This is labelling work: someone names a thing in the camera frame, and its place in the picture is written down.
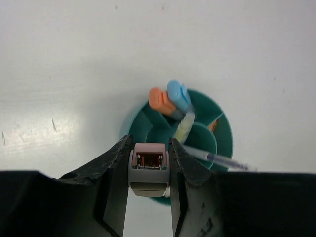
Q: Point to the orange capped highlighter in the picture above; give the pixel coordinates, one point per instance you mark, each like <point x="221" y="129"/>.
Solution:
<point x="159" y="101"/>

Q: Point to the teal round organizer container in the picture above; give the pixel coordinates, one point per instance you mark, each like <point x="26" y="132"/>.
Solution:
<point x="151" y="126"/>

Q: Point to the pink white stapler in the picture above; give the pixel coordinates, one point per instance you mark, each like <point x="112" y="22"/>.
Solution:
<point x="149" y="170"/>

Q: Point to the yellow pen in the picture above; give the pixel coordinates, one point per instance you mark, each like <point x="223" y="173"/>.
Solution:
<point x="184" y="127"/>

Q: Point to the blue highlighter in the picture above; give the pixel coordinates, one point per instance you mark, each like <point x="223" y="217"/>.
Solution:
<point x="178" y="94"/>

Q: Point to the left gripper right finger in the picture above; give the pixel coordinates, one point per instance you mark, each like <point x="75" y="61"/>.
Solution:
<point x="207" y="203"/>

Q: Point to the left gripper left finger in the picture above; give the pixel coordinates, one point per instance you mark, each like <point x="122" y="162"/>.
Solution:
<point x="87" y="202"/>

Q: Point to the purple pen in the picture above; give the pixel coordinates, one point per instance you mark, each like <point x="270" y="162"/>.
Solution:
<point x="218" y="159"/>

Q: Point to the orange transparent cap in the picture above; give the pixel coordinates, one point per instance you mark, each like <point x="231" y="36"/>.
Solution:
<point x="212" y="127"/>

